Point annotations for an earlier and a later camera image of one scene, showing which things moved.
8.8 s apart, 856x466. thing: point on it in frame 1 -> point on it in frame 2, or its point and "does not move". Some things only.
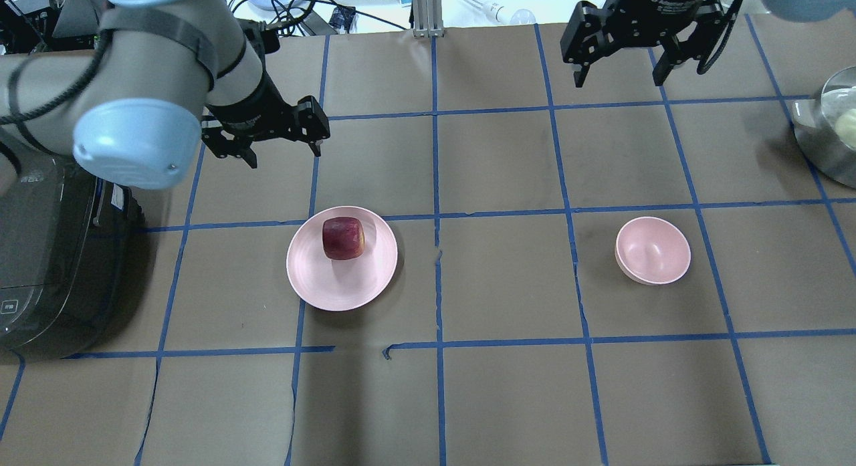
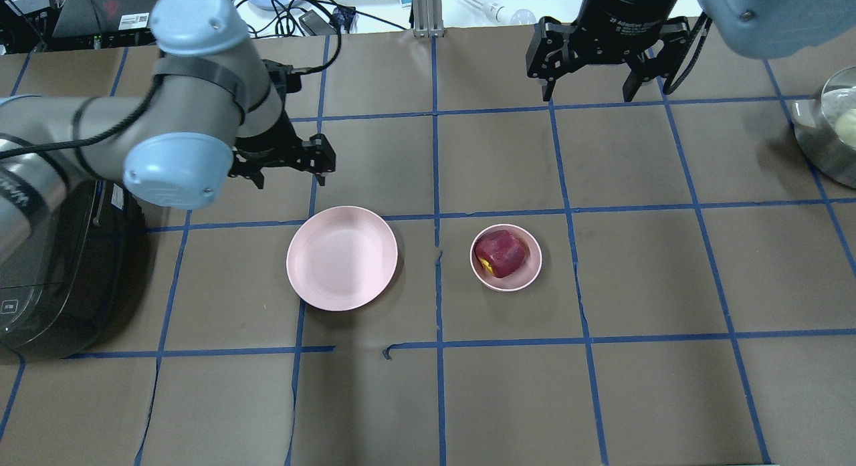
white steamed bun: [845, 128] does not move
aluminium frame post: [427, 11] does not move
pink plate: [346, 284] does not move
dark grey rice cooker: [73, 251] does not move
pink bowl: [652, 251] -> [505, 257]
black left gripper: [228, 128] -> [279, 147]
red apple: [343, 238] -> [500, 251]
